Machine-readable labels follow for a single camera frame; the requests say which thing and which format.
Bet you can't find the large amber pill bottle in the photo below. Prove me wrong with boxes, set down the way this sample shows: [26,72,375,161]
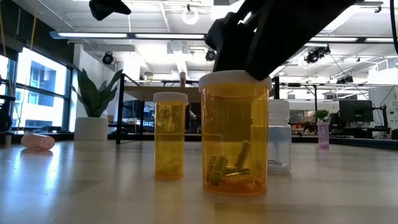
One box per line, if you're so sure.
[198,70,273,197]

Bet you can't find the clear bottle ribbed white cap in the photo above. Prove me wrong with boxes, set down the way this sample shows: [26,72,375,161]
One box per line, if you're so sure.
[267,98,292,174]

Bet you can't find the purple pink medicine bottle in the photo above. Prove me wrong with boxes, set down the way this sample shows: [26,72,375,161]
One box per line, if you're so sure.
[317,121,330,150]

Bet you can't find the salmon pink medicine bottle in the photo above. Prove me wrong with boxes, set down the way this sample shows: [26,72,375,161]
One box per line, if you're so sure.
[21,133,56,151]

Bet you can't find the wooden shelf black metal legs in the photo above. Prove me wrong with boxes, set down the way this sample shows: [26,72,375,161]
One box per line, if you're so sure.
[116,73,282,146]

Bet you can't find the long ceiling light bar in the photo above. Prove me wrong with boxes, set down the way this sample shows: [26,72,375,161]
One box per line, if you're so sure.
[49,30,398,44]

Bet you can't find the small green potted plant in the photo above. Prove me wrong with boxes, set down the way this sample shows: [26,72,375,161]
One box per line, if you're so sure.
[313,108,330,123]

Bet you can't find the black computer monitor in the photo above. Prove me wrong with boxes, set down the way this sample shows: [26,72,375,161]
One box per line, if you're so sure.
[338,99,374,123]

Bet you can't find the green plant white pot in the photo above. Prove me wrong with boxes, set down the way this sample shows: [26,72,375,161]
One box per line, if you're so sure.
[70,67,124,141]

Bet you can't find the black curved object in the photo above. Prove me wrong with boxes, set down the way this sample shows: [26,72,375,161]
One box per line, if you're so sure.
[0,95,16,133]

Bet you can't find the white ring fixture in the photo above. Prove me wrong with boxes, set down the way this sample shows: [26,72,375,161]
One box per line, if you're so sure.
[182,4,200,26]

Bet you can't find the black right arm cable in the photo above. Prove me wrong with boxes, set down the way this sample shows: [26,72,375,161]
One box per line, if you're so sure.
[389,0,398,56]

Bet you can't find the black window frame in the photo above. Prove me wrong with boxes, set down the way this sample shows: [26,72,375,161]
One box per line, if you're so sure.
[0,46,75,134]

